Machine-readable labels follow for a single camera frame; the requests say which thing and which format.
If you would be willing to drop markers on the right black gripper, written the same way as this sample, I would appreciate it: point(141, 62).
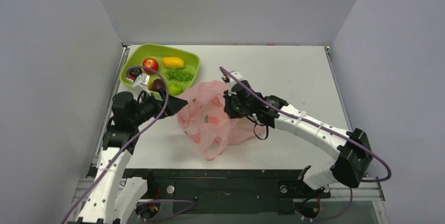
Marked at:
point(230, 100)

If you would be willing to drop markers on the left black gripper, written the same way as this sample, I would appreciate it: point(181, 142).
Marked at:
point(158, 105)

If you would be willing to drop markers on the green fake lime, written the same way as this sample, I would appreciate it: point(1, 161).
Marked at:
point(175, 89)

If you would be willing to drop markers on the pink plastic bag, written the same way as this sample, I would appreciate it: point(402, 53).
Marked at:
point(205, 122)

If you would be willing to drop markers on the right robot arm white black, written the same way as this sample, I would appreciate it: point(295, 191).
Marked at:
point(348, 150)

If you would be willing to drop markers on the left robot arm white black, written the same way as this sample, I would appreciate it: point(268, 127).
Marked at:
point(105, 201)

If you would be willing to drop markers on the dark red fake apple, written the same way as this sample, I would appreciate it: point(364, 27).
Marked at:
point(157, 84)

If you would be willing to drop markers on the green fake grapes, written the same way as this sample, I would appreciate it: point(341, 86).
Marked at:
point(178, 75)

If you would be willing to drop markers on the yellow fake mango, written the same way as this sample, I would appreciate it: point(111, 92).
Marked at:
point(173, 62)

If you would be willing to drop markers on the dark fake mangosteen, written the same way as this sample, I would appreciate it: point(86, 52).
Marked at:
point(133, 74)

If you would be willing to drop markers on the green plastic tray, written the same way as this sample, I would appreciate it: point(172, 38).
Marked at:
point(158, 52)

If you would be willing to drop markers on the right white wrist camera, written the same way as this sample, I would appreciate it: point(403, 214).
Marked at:
point(235, 80)

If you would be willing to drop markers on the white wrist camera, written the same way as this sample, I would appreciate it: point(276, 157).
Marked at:
point(235, 80)
point(141, 83)

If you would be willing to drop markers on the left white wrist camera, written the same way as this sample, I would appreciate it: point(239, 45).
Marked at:
point(141, 83)

